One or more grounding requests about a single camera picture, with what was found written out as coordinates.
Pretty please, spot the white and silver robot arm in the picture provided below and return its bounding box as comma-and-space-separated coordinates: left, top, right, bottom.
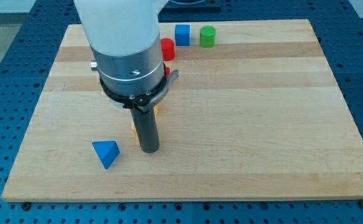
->
74, 0, 168, 96

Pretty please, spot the yellow block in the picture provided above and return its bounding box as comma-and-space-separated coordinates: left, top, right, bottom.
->
131, 105, 160, 146

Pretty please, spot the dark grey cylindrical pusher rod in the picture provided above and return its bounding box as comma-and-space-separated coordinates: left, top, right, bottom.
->
131, 108, 160, 154

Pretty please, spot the small red block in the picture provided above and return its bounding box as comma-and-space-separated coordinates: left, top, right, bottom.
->
165, 66, 171, 78

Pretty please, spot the red cylinder block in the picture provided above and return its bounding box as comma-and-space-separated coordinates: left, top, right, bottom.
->
161, 38, 176, 61

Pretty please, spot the light wooden board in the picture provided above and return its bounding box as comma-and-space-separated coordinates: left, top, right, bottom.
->
1, 19, 363, 203

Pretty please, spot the blue cube block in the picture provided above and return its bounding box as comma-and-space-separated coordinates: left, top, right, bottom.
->
174, 24, 191, 46

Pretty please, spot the green cylinder block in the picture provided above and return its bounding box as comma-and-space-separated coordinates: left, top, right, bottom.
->
199, 26, 217, 48

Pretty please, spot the blue triangular prism block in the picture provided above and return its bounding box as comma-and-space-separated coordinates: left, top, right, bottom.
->
92, 140, 120, 169

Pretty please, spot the black clamp ring with lever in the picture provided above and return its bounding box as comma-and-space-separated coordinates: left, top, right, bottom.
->
99, 69, 180, 113

